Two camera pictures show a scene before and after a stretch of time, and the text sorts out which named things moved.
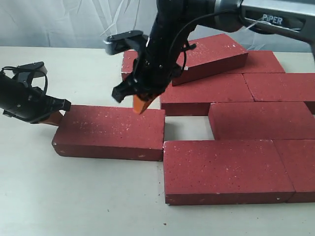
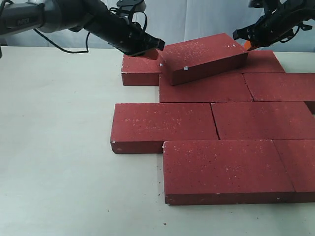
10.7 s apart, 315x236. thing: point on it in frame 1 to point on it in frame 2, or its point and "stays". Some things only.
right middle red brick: (281, 87) stays
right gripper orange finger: (140, 105) to (247, 44)
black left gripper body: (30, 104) to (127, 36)
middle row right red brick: (239, 121) stays
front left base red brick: (224, 172) stays
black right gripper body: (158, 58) to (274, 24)
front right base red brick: (298, 157) stays
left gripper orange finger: (55, 119) to (152, 54)
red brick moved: (194, 99) stays
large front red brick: (111, 132) to (142, 128)
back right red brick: (261, 62) stays
